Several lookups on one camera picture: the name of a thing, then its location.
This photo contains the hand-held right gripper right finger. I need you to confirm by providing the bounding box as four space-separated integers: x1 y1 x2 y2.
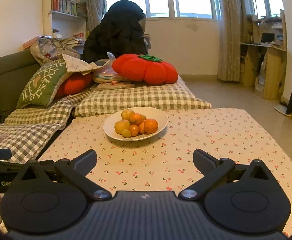
178 149 278 202

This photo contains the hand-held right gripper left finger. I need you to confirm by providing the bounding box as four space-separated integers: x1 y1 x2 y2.
13 149 112 202

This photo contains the white plate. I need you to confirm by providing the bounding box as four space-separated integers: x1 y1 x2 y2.
103 107 169 142

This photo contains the small yellow apple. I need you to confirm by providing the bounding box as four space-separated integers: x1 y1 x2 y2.
121 109 135 121

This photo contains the orange mandarin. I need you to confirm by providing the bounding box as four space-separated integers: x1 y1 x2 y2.
130 113 143 125
143 119 159 134

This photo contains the cherry print tablecloth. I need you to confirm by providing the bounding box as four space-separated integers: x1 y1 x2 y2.
0 108 292 237

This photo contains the grey checked blanket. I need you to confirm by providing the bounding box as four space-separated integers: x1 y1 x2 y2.
0 89 93 167

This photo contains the green sofa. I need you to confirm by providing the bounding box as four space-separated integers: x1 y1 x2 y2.
0 49 44 130

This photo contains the red round cushion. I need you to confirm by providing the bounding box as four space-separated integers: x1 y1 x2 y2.
54 72 94 99

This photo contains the flat stack of books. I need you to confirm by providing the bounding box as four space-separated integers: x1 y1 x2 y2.
90 81 136 92

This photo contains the green embroidered pillow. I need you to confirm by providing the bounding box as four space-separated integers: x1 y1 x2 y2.
16 59 67 109

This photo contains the grey checked cushion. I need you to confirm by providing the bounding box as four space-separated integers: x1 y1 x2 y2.
73 76 212 117

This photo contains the clear plastic bag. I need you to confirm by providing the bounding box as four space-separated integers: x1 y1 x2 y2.
93 52 126 83

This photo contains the beige floral cloth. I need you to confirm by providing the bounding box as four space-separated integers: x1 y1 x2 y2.
61 54 111 75

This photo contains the red tomato plush cushion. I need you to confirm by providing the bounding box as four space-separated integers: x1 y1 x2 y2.
112 54 179 84

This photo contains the clear storage bag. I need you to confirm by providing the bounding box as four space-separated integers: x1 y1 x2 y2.
30 36 81 65

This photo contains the wooden shelf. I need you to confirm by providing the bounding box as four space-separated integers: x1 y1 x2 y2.
240 9 288 100

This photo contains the chair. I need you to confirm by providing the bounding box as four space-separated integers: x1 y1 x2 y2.
141 34 152 55

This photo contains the black jacket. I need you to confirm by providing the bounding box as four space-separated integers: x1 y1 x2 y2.
82 0 149 63

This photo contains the beige curtain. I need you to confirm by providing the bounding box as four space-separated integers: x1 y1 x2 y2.
83 0 106 33
217 0 255 82

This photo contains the white bookshelf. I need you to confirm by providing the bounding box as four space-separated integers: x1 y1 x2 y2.
43 0 88 46

